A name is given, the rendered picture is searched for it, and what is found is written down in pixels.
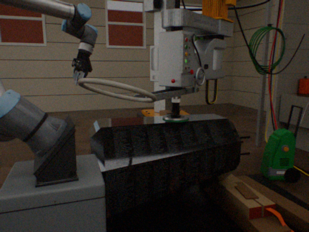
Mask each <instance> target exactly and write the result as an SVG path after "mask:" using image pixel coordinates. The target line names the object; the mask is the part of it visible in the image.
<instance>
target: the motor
mask: <svg viewBox="0 0 309 232"><path fill-rule="evenodd" d="M230 6H236V0H202V15H206V16H209V17H211V18H214V19H217V20H219V19H221V20H224V21H227V22H230V23H233V22H234V21H233V20H229V19H228V7H230Z"/></svg>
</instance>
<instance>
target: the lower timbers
mask: <svg viewBox="0 0 309 232"><path fill-rule="evenodd" d="M237 178H238V179H240V180H241V181H243V182H244V183H246V184H247V185H249V186H250V187H251V188H253V189H254V190H256V191H258V192H259V193H261V194H262V195H263V196H265V197H266V198H268V199H269V200H271V201H273V202H274V203H275V211H277V212H278V213H280V215H281V217H282V219H283V220H285V221H286V222H288V223H289V224H291V226H293V227H295V228H296V229H298V230H300V231H302V232H309V211H308V210H306V209H304V208H303V207H302V206H299V205H298V204H296V203H294V202H292V201H290V200H288V199H287V198H285V197H283V196H282V195H279V194H278V193H276V192H275V191H273V190H271V189H269V188H267V187H265V186H263V185H262V184H260V183H258V182H256V181H254V180H252V179H251V178H248V177H247V176H246V175H242V176H237ZM203 189H204V190H205V191H206V193H207V194H208V195H209V196H210V197H211V198H212V199H213V200H214V201H215V202H216V203H217V204H218V205H219V206H220V207H221V208H222V210H223V211H224V212H225V213H227V214H228V215H229V217H230V218H231V219H232V220H233V221H234V222H235V223H236V224H237V225H238V226H239V227H240V229H241V230H243V232H291V231H292V230H291V229H290V228H289V227H287V226H286V225H282V224H281V222H280V220H279V219H277V218H276V217H275V216H274V215H271V216H266V217H262V216H261V218H255V219H247V218H246V217H245V216H244V215H243V214H242V213H241V212H240V211H239V210H238V209H236V208H235V207H234V206H233V205H232V204H231V203H230V202H229V201H227V200H226V199H225V198H224V197H223V196H222V195H221V194H220V193H218V192H217V190H216V189H214V188H213V187H212V185H211V186H208V187H206V188H203Z"/></svg>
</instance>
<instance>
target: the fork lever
mask: <svg viewBox="0 0 309 232"><path fill-rule="evenodd" d="M194 92H195V87H190V88H186V87H183V89H181V90H175V91H171V90H170V89H165V90H160V91H154V92H150V93H152V94H154V95H155V96H156V97H157V101H161V100H165V99H169V98H173V97H177V96H182V95H186V94H190V93H194ZM133 97H138V98H149V97H147V96H144V95H141V94H136V95H133ZM157 101H156V102H157ZM137 103H140V102H137ZM141 103H143V102H141ZM146 104H148V103H146Z"/></svg>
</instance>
